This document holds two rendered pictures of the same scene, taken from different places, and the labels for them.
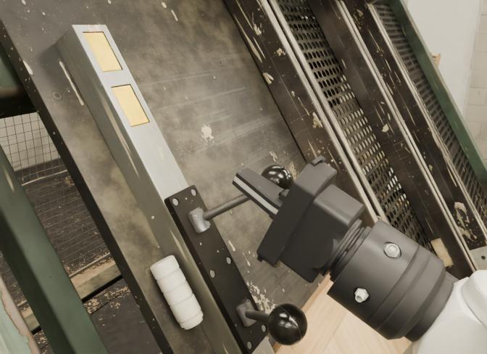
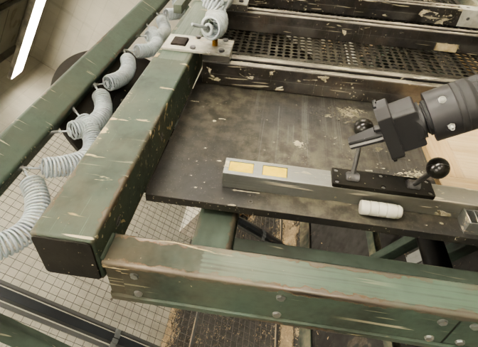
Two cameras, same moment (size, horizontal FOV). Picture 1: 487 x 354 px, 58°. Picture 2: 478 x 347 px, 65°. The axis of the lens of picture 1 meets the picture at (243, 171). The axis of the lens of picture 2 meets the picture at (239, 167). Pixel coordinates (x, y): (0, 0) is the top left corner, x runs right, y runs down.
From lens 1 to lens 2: 0.30 m
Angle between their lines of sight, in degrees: 7
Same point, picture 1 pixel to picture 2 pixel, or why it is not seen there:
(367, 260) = (438, 114)
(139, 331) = not seen: hidden behind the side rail
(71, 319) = (360, 263)
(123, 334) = not seen: hidden behind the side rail
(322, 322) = (441, 151)
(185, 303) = (389, 209)
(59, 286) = (340, 258)
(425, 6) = not seen: outside the picture
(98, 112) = (268, 188)
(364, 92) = (313, 30)
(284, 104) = (300, 89)
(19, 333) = (367, 272)
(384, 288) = (457, 114)
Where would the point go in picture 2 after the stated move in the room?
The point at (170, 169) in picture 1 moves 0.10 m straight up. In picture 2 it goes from (317, 173) to (279, 148)
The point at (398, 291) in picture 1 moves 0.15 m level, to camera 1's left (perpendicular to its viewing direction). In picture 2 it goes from (463, 109) to (404, 187)
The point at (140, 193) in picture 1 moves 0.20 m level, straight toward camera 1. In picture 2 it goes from (319, 195) to (386, 212)
